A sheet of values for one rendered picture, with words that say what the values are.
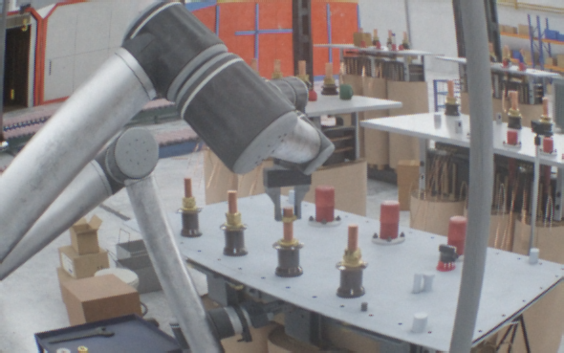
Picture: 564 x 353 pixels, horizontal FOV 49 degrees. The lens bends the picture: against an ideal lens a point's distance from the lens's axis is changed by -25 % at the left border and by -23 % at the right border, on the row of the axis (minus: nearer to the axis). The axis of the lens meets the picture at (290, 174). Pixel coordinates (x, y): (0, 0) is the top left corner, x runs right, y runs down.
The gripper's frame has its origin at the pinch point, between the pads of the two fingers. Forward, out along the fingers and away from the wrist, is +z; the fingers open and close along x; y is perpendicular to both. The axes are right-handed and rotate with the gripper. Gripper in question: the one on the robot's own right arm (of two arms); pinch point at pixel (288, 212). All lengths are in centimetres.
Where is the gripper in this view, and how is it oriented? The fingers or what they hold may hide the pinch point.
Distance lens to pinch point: 231.4
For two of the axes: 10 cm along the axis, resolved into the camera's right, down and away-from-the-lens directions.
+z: 0.2, 9.8, 2.1
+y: -3.2, -1.9, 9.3
